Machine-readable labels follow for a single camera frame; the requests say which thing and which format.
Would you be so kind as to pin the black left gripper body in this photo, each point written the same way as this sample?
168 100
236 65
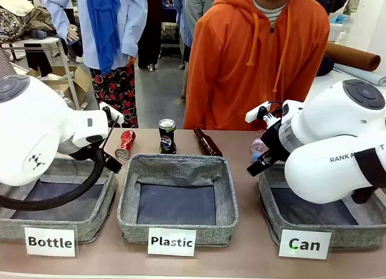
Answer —
80 150

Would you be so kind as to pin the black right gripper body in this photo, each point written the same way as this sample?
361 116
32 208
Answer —
273 143

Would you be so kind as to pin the clear crushed plastic bottle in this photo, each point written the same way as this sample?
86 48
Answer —
258 146

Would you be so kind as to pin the crushed red soda can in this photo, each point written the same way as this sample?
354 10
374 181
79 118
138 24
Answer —
125 144

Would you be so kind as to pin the brown glass bottle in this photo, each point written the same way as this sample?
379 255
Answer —
208 144

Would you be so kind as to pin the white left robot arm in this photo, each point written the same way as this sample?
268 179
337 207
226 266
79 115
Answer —
33 134

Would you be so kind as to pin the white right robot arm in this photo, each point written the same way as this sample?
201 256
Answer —
328 140

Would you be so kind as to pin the black Pepsi can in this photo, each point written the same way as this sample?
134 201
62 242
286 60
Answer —
167 137

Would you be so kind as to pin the grey basket labelled Bottle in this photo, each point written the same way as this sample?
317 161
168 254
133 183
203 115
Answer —
90 227

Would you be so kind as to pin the grey basket labelled Plastic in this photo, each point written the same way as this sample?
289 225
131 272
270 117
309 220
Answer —
178 197

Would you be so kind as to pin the white Can label card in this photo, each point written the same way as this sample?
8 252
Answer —
304 244

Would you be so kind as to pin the grey basket labelled Can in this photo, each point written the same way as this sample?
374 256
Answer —
346 227

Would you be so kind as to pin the brown cardboard box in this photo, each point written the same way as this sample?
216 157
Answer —
75 79

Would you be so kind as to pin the person in orange hoodie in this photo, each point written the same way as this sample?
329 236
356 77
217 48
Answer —
241 64

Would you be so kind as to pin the white Bottle label card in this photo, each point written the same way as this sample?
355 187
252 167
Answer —
50 241

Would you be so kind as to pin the white Plastic label card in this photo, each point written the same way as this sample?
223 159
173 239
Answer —
172 241

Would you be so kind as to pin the light blue rolled sheet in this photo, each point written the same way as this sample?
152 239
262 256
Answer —
362 75

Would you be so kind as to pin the white folding table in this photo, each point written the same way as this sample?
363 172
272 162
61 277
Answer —
45 41

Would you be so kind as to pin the brown rolled sheet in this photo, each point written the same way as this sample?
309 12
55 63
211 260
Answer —
349 56

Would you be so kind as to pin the person in blue shirt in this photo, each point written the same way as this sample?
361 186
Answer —
99 25

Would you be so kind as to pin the pile of patterned clothes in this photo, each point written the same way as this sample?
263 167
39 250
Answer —
21 19

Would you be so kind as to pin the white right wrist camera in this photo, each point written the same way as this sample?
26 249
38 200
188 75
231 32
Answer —
256 111

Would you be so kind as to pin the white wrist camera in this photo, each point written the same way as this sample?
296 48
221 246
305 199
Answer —
113 113
256 111

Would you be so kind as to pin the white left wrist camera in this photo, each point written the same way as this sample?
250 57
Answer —
113 113

